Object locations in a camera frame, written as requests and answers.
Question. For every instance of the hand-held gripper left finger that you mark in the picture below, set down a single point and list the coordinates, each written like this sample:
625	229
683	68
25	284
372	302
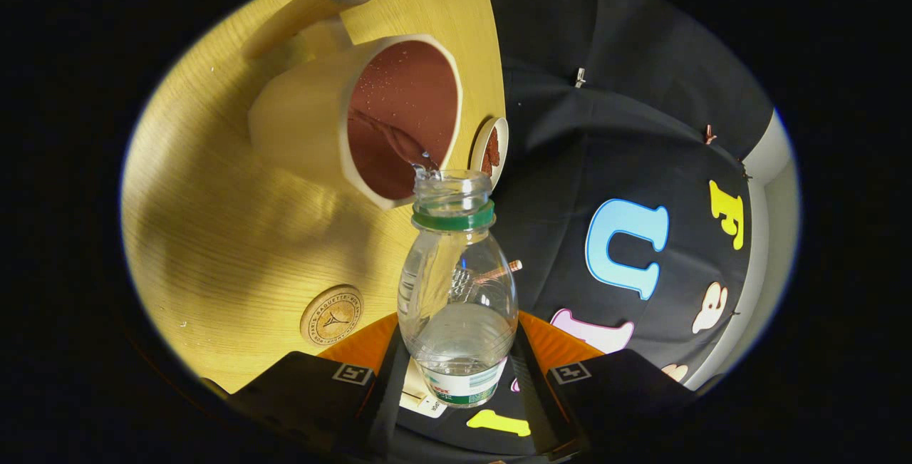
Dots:
390	400

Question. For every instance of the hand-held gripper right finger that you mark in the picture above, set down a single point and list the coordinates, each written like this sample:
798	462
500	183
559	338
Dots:
533	400

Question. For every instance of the round wooden coaster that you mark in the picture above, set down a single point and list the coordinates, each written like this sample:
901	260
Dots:
331	316

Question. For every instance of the clear plastic juice bottle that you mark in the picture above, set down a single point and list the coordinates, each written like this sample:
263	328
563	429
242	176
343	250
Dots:
456	271

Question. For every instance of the red striped straw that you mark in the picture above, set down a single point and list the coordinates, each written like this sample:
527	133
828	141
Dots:
517	264

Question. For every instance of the wooden table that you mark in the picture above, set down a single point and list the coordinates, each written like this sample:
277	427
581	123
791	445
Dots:
214	236

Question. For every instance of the reddish brown sausage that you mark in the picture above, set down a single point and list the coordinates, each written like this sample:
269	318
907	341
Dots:
491	154

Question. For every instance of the small white plate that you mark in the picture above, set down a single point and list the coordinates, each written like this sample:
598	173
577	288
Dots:
501	136

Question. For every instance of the black backdrop cloth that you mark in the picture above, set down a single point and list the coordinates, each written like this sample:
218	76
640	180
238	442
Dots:
605	129

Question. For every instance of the red clip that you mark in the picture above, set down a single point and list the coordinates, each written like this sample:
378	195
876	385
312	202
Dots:
710	135

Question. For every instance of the silver clip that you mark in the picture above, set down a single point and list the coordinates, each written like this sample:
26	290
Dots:
580	78

